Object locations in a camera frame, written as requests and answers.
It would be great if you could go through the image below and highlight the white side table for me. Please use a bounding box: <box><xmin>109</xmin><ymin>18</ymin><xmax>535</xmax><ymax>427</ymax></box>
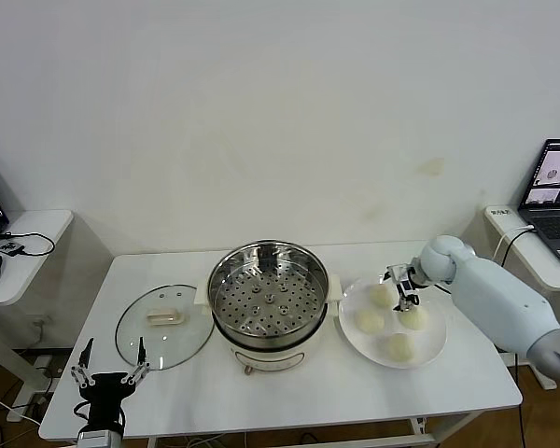
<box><xmin>0</xmin><ymin>208</ymin><xmax>76</xmax><ymax>424</ymax></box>
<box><xmin>483</xmin><ymin>204</ymin><xmax>560</xmax><ymax>393</ymax></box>

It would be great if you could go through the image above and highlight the white table frame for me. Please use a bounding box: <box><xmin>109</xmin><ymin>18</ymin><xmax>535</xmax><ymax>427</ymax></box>
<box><xmin>139</xmin><ymin>416</ymin><xmax>484</xmax><ymax>448</ymax></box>

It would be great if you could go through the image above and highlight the white round plate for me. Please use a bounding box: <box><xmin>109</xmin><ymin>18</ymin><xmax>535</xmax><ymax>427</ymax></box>
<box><xmin>338</xmin><ymin>274</ymin><xmax>448</xmax><ymax>370</ymax></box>

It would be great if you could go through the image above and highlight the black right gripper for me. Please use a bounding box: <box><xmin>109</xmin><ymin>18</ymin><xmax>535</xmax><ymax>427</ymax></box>
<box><xmin>385</xmin><ymin>263</ymin><xmax>424</xmax><ymax>313</ymax></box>

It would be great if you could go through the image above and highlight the white laptop cable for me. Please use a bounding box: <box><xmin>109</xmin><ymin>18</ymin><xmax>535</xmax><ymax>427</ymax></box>
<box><xmin>493</xmin><ymin>226</ymin><xmax>536</xmax><ymax>262</ymax></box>

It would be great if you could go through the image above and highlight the black laptop cable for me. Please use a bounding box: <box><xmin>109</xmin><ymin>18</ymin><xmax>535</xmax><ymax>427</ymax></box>
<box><xmin>497</xmin><ymin>227</ymin><xmax>538</xmax><ymax>268</ymax></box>

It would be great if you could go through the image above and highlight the white steamed baozi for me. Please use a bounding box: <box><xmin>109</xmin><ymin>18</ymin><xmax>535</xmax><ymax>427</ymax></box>
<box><xmin>369</xmin><ymin>284</ymin><xmax>396</xmax><ymax>308</ymax></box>
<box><xmin>398</xmin><ymin>307</ymin><xmax>429</xmax><ymax>330</ymax></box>
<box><xmin>356</xmin><ymin>309</ymin><xmax>386</xmax><ymax>335</ymax></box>
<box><xmin>386</xmin><ymin>333</ymin><xmax>416</xmax><ymax>363</ymax></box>

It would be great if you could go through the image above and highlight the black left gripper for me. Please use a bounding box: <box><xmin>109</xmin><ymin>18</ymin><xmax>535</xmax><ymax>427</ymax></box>
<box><xmin>70</xmin><ymin>338</ymin><xmax>151</xmax><ymax>432</ymax></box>

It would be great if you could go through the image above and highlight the stainless steel steamer basket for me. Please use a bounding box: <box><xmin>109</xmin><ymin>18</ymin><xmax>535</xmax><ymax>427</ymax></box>
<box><xmin>207</xmin><ymin>239</ymin><xmax>330</xmax><ymax>350</ymax></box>

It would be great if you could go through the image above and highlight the glass lid cream handle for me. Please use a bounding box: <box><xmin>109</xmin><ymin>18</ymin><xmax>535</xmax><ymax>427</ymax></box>
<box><xmin>115</xmin><ymin>282</ymin><xmax>216</xmax><ymax>372</ymax></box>

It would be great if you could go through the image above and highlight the grey open laptop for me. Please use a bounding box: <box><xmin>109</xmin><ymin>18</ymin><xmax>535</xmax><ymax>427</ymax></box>
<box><xmin>516</xmin><ymin>137</ymin><xmax>560</xmax><ymax>267</ymax></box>

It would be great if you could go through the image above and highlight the thin black device cable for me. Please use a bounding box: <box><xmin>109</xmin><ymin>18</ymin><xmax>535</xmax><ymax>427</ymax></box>
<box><xmin>2</xmin><ymin>230</ymin><xmax>57</xmax><ymax>258</ymax></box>

